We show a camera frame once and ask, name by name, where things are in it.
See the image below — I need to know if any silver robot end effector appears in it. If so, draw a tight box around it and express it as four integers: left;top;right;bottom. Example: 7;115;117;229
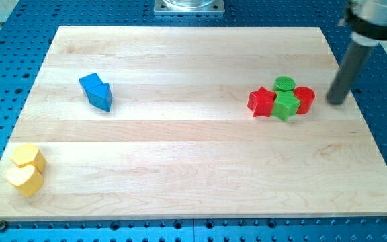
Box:
339;0;387;47

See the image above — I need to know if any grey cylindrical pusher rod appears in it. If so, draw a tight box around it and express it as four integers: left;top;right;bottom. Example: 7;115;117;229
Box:
326;40;376;105

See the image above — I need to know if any green star block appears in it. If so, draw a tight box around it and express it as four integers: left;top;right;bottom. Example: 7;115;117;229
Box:
271;91;301;121

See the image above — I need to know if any red star block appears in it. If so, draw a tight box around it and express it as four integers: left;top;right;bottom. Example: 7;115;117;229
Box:
247;87;277;117

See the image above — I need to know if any red cylinder block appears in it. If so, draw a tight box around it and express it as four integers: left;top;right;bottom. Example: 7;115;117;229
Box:
294;86;315;114

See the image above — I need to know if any green cylinder block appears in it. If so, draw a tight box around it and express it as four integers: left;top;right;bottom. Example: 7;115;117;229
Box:
273;76;296;91

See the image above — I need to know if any wooden board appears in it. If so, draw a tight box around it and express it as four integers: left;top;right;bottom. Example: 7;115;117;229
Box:
0;26;387;221

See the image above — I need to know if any blue triangle block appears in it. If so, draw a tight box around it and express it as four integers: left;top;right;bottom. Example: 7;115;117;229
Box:
86;83;112;112

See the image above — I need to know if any blue cube block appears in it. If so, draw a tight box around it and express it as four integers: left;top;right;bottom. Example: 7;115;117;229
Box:
79;73;103;95

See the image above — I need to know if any yellow hexagon block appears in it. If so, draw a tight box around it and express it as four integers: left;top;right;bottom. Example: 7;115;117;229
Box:
11;143;47;173

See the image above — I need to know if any yellow heart block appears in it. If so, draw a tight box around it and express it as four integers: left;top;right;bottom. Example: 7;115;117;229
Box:
5;165;44;197

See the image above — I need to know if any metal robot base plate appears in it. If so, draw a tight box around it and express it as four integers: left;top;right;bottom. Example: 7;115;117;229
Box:
153;0;225;15

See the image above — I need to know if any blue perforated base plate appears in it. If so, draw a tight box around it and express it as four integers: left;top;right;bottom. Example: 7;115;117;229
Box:
0;1;387;241

